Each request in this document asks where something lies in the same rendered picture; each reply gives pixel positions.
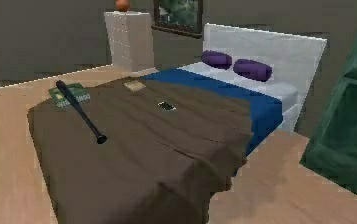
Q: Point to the white bedside cabinet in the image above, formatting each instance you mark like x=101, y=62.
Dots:
x=130, y=41

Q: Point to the black baseball bat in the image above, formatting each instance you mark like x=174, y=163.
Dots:
x=79, y=110

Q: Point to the purple pillow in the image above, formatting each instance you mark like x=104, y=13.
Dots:
x=252, y=70
x=216, y=59

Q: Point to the white bed with brown blanket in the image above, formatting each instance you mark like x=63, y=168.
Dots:
x=159, y=150

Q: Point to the green book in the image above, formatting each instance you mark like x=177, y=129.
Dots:
x=79, y=95

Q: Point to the tan book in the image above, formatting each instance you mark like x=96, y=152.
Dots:
x=134, y=85

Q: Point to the dark framed window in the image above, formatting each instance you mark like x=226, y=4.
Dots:
x=178, y=15

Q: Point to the green cupboard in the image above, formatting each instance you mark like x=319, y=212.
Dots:
x=344, y=126

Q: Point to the orange ball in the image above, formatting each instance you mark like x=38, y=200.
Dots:
x=122, y=4

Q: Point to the black mobile phone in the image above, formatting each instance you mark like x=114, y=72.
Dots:
x=166, y=106

